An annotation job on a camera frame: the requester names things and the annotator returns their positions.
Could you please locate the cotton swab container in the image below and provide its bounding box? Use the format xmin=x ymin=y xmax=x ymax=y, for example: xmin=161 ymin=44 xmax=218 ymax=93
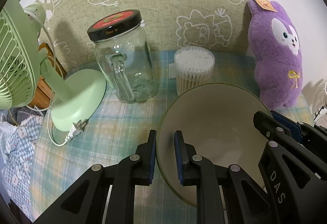
xmin=174 ymin=46 xmax=215 ymax=95

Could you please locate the wooden chair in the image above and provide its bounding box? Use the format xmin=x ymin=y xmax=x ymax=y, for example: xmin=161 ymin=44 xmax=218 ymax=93
xmin=28 ymin=42 xmax=54 ymax=109

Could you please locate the white standing fan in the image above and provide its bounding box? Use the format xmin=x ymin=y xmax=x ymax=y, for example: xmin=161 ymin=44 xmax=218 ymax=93
xmin=312 ymin=80 xmax=326 ymax=128

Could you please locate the white fan power cable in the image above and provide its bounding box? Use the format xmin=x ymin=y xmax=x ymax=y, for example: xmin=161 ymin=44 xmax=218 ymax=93
xmin=24 ymin=7 xmax=89 ymax=147

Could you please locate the glass jar black lid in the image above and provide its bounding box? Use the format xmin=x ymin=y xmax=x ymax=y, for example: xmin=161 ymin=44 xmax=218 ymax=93
xmin=87 ymin=10 xmax=158 ymax=104

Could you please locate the purple plush bunny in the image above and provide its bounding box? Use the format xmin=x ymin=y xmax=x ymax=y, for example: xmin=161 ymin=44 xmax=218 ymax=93
xmin=247 ymin=0 xmax=303 ymax=110

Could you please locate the ceramic bowl blue pattern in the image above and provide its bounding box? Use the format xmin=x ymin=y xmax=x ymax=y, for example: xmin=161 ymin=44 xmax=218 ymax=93
xmin=156 ymin=83 xmax=270 ymax=206

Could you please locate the green desk fan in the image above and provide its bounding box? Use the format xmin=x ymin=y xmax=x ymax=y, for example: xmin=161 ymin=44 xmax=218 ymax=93
xmin=1 ymin=0 xmax=106 ymax=132

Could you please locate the blue checkered bedding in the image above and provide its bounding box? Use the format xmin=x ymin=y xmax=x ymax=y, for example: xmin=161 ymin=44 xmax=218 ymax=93
xmin=1 ymin=107 xmax=43 ymax=221

